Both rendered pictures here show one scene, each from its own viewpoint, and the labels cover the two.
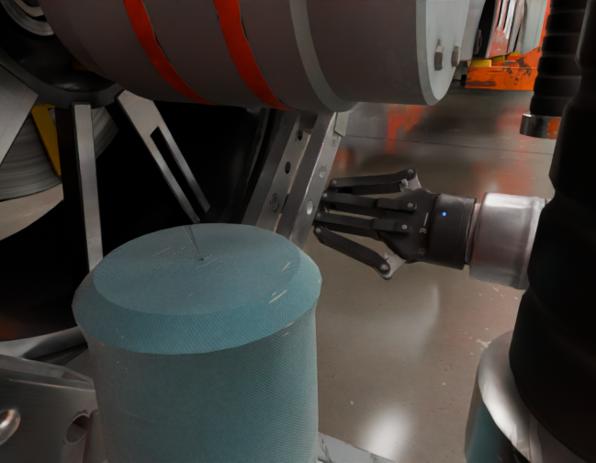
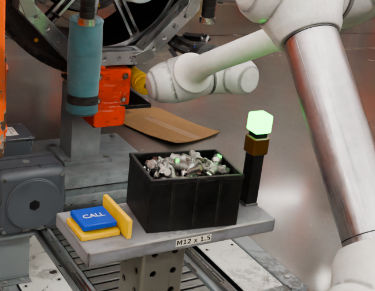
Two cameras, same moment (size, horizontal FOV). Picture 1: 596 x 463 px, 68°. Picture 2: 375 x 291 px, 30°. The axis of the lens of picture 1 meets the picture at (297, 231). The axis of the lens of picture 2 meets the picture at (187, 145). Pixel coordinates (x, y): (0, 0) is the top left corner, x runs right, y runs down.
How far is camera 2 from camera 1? 1.71 m
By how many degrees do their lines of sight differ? 29
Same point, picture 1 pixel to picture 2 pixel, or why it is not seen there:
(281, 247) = (97, 18)
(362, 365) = (269, 200)
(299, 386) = (91, 35)
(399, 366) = (293, 209)
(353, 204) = (184, 41)
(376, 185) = (194, 37)
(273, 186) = (157, 27)
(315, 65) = not seen: outside the picture
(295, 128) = (174, 9)
